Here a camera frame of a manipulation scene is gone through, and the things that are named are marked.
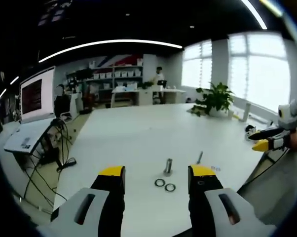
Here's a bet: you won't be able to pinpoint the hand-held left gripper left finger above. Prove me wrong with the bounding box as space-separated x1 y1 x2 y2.
36 165 126 237

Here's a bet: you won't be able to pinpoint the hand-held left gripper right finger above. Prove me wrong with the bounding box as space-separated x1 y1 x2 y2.
187 164 275 237

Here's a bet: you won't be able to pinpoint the metal threaded stud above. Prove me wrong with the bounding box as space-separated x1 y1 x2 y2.
163 158 175 177

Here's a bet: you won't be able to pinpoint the small white black device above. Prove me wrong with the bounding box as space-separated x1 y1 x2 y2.
244 124 258 142

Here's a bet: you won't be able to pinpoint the white cylinder bottle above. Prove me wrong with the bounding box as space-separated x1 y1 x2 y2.
244 103 252 122

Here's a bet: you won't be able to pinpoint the bright window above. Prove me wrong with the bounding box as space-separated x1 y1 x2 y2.
182 33 291 113

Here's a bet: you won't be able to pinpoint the green potted plant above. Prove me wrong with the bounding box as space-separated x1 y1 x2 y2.
189 82 236 118

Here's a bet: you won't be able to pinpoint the white side desk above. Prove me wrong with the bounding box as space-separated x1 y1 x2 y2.
3 118 64 156

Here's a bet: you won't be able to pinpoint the short ceiling light strip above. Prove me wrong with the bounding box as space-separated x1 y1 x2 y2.
241 0 268 30

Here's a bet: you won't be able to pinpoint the white low cabinet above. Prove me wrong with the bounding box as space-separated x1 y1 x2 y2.
69 93 84 119

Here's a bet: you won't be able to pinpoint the black office chair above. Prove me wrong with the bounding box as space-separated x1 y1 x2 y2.
53 95 72 119

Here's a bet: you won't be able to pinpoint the white office desk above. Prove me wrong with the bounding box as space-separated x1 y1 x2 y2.
111 87 186 109

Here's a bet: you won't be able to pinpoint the computer monitor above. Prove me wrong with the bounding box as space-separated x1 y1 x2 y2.
19 66 56 123

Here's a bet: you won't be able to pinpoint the shelf with white bins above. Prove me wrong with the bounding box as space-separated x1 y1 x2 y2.
66 58 144 104

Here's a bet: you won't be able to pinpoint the long curved ceiling light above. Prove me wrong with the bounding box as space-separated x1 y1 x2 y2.
38 39 184 63

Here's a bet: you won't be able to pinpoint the black floor cables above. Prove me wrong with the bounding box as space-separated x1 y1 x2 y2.
22 120 77 213

